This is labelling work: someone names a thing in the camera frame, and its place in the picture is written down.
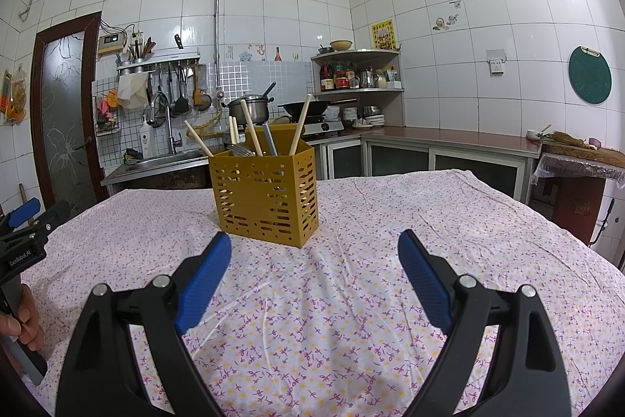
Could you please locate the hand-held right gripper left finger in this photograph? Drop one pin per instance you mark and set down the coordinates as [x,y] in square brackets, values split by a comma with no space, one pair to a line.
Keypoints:
[205,285]

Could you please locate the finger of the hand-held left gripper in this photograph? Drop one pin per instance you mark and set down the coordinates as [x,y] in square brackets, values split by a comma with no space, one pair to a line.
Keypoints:
[24,208]
[53,214]

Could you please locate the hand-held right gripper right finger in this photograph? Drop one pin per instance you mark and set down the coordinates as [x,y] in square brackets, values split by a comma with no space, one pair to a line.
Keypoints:
[425,285]

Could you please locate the yellow slotted utensil holder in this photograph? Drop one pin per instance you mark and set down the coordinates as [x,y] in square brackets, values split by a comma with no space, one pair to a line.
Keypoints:
[254,197]

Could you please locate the wooden chopstick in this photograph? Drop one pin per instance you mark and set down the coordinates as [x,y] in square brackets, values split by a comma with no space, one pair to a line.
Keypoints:
[300,124]

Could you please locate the person's left hand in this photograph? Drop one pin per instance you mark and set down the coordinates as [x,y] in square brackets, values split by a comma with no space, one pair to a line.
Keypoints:
[31,324]

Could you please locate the floral tablecloth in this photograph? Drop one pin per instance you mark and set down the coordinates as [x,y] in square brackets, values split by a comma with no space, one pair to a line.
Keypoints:
[390,212]

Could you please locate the wooden frosted glass door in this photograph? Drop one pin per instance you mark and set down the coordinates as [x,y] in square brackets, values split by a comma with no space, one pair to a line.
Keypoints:
[63,114]

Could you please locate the hanging orange packets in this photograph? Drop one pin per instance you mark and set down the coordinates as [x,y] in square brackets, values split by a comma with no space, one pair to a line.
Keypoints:
[12,97]

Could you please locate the white soap bottle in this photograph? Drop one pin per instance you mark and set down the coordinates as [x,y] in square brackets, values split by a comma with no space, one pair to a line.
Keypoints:
[146,138]

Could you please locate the steel sink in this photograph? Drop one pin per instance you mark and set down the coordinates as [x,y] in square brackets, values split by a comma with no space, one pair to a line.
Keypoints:
[161,158]

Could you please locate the glass door base cabinet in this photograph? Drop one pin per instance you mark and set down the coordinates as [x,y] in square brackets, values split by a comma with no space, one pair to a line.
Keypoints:
[390,158]

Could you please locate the metal fork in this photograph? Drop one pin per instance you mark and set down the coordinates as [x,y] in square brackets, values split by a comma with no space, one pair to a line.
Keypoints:
[239,150]

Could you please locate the chrome faucet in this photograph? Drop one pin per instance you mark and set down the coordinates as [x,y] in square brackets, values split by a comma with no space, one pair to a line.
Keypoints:
[171,138]

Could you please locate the white hanging bag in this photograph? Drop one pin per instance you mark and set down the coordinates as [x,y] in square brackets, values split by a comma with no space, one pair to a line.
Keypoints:
[132,92]

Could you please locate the wooden chopsticks in holder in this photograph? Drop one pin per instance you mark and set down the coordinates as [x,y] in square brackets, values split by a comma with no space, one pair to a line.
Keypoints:
[250,126]

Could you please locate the black spatula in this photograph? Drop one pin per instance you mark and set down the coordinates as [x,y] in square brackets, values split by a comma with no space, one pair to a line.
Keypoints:
[181,104]

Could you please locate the stack of white dishes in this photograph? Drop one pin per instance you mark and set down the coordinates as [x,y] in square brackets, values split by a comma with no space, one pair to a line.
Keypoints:
[371,120]

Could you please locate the beige control box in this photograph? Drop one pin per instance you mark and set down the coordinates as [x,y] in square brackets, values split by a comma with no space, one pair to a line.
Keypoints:
[111,42]

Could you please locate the steel cooking pot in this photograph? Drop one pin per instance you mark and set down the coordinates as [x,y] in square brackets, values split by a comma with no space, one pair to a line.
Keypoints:
[254,109]

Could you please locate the chopstick canister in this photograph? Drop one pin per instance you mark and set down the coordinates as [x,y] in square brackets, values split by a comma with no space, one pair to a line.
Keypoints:
[139,50]

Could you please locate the wooden ladle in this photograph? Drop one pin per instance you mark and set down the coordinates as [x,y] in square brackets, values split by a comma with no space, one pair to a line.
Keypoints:
[201,99]

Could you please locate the small white bowl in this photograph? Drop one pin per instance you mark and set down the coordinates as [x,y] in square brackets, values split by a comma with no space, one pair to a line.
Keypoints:
[536,134]

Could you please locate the steel gas stove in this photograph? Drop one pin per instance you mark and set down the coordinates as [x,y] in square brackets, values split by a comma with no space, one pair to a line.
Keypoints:
[322,126]

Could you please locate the straw brush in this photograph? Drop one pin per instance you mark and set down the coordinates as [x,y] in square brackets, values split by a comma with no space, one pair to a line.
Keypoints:
[566,138]

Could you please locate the black wok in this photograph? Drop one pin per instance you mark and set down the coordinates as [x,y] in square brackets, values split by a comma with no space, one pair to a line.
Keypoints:
[307,107]

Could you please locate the kitchen knife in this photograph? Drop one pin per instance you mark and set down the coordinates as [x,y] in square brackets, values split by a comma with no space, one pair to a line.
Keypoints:
[179,42]

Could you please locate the wooden chopping block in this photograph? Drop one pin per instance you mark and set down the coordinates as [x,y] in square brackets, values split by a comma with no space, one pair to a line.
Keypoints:
[595,155]

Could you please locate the row of condiment bottles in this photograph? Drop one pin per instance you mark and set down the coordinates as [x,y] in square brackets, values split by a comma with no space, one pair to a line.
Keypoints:
[342,77]

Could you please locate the grey corner shelf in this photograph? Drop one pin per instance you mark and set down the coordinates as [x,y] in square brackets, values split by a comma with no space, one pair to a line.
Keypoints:
[361,54]

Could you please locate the tan ceramic bowl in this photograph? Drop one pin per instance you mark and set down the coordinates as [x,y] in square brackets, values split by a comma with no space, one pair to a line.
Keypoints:
[341,45]

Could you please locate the round green cutting board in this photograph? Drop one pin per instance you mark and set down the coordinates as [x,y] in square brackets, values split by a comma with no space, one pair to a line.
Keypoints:
[590,75]

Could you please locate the steel wall utensil rack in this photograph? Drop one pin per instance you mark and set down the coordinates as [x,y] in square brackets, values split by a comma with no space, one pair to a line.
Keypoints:
[166,58]

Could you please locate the white wall outlet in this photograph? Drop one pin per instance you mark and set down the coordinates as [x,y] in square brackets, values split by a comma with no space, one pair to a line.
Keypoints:
[495,63]

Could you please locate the yellow wall poster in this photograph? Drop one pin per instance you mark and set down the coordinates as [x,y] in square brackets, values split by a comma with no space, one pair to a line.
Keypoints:
[383,35]

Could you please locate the teapot wall sticker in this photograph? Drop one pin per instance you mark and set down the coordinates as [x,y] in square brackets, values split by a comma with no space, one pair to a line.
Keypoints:
[442,23]

